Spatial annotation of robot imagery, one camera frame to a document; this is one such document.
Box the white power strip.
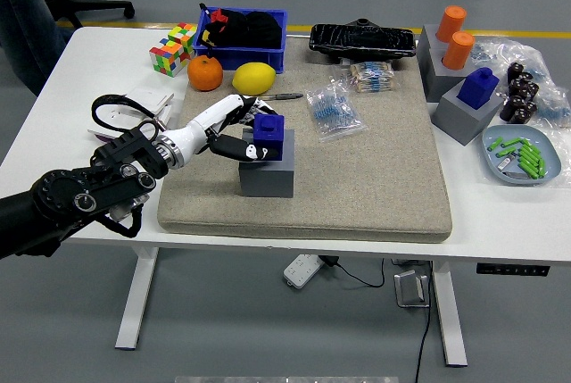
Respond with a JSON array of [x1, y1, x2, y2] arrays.
[[283, 254, 326, 289]]

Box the grey cylinder holder block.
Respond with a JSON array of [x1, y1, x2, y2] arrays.
[[417, 23, 451, 67], [421, 46, 477, 103]]

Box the colourful puzzle cube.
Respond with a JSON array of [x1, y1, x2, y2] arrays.
[[148, 38, 191, 78], [167, 21, 198, 54]]

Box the person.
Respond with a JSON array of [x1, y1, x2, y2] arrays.
[[0, 0, 75, 97]]

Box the black table control panel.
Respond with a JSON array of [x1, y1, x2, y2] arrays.
[[476, 262, 550, 277]]

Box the black cloth bag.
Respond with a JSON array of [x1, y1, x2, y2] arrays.
[[198, 3, 284, 49]]

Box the white socket panel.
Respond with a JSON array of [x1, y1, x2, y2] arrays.
[[87, 104, 148, 138]]

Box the orange cylinder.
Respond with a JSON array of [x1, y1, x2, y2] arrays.
[[435, 4, 468, 44], [442, 30, 476, 71]]

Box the blue plastic bin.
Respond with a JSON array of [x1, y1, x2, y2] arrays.
[[192, 7, 289, 75]]

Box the white table leg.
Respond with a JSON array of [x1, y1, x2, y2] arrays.
[[430, 262, 468, 368], [114, 246, 160, 351]]

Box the grey-brown mat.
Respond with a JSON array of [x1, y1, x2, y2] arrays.
[[156, 37, 453, 245]]

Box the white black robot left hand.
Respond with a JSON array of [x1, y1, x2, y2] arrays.
[[171, 94, 286, 168]]

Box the blue seal block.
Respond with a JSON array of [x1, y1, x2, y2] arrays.
[[252, 113, 286, 162], [456, 67, 501, 111]]

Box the yellow lemon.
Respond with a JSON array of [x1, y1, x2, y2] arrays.
[[232, 62, 277, 96]]

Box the clear bag of blue resistors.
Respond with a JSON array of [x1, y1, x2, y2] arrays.
[[305, 81, 369, 143]]

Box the white plate with purple rim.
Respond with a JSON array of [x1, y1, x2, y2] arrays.
[[87, 104, 174, 146]]

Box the black floor cable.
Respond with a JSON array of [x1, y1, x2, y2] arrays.
[[413, 261, 434, 383]]

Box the blue-grey plate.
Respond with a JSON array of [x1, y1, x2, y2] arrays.
[[481, 125, 562, 187]]

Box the white switch panel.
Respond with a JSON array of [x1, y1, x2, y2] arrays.
[[124, 86, 175, 117]]

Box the black pen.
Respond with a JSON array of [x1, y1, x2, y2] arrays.
[[256, 92, 305, 103]]

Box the black plug with cord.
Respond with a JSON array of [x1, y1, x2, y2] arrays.
[[319, 256, 385, 288]]

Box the silver metal stand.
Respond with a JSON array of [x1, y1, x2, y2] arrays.
[[393, 269, 432, 309]]

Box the grey square seal holder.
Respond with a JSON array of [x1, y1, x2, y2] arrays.
[[238, 128, 296, 198], [430, 81, 504, 146]]

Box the black rear-view mirror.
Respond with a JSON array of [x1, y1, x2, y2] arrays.
[[309, 18, 417, 64]]

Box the clear plastic bags pile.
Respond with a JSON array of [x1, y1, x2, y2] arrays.
[[468, 37, 571, 190]]

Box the beige taped resistor bundle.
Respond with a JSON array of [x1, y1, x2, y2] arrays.
[[332, 61, 396, 95]]

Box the orange fruit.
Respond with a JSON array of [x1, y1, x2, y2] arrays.
[[186, 54, 224, 92]]

